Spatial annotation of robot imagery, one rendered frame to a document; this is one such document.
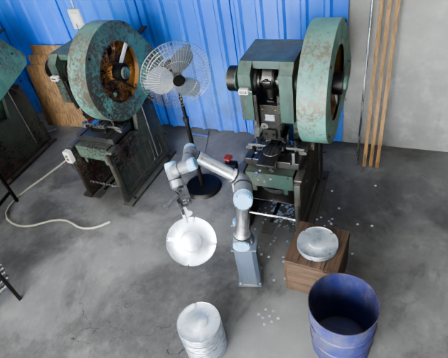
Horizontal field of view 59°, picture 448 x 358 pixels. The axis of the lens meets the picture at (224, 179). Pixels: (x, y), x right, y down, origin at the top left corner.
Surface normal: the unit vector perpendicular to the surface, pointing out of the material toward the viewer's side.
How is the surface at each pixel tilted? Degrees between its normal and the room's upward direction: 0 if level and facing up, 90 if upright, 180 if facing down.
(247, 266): 90
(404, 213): 0
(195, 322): 0
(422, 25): 90
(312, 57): 40
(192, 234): 56
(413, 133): 90
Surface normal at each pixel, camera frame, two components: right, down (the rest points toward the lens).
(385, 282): -0.15, -0.75
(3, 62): 0.93, 0.11
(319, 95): -0.40, 0.41
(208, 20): -0.36, 0.65
